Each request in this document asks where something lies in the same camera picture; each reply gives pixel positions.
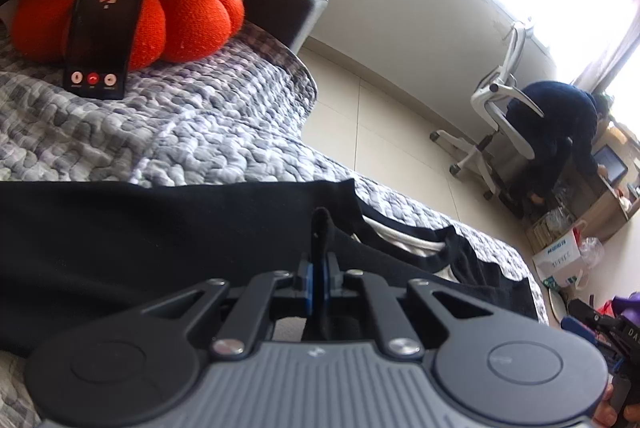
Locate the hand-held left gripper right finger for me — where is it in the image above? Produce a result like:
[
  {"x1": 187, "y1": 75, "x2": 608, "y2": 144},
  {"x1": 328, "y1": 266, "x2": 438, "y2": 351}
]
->
[{"x1": 323, "y1": 257, "x2": 506, "y2": 358}]

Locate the white office chair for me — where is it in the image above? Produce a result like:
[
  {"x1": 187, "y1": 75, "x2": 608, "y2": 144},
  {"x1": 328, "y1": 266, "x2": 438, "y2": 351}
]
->
[{"x1": 429, "y1": 21, "x2": 546, "y2": 202}]

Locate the black smartphone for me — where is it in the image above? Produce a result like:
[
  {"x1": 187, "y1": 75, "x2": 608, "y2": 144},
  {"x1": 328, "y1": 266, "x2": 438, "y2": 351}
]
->
[{"x1": 62, "y1": 0, "x2": 160, "y2": 102}]

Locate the beige sweatshirt with black sleeves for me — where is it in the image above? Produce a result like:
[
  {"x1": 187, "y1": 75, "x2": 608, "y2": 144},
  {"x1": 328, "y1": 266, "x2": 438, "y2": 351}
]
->
[{"x1": 0, "y1": 178, "x2": 539, "y2": 360}]

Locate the grey sheer curtain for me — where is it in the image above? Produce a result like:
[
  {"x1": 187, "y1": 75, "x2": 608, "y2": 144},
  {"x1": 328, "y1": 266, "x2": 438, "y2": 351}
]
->
[{"x1": 574, "y1": 22, "x2": 640, "y2": 95}]

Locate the person's right hand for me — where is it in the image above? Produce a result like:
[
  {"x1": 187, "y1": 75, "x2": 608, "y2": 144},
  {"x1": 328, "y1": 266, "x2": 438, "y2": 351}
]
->
[{"x1": 593, "y1": 382, "x2": 617, "y2": 428}]

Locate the white cardboard box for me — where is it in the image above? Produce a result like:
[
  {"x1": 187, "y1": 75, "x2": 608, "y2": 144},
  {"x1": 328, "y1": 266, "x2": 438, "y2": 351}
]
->
[{"x1": 532, "y1": 232, "x2": 594, "y2": 290}]

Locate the grey sofa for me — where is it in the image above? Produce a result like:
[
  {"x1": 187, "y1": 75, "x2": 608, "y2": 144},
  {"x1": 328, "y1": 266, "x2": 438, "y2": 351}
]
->
[{"x1": 227, "y1": 0, "x2": 329, "y2": 54}]

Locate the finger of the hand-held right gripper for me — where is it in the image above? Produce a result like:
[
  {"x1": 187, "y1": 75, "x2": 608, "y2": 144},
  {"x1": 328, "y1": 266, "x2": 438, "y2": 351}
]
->
[{"x1": 560, "y1": 316, "x2": 602, "y2": 346}]

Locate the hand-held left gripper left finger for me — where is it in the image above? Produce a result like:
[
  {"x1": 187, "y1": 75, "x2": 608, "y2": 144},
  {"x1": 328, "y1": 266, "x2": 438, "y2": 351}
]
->
[{"x1": 140, "y1": 259, "x2": 316, "y2": 358}]

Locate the grey quilted blanket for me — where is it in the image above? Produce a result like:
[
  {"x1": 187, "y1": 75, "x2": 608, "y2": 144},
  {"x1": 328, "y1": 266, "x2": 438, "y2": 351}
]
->
[{"x1": 0, "y1": 20, "x2": 551, "y2": 428}]

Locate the laptop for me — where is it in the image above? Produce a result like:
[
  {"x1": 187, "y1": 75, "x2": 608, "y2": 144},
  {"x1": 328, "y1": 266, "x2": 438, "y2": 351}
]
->
[{"x1": 592, "y1": 145, "x2": 629, "y2": 184}]

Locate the wooden desk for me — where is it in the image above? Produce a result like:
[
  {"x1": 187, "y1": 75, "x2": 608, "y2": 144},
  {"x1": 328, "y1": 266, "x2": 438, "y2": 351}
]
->
[{"x1": 574, "y1": 122, "x2": 640, "y2": 245}]

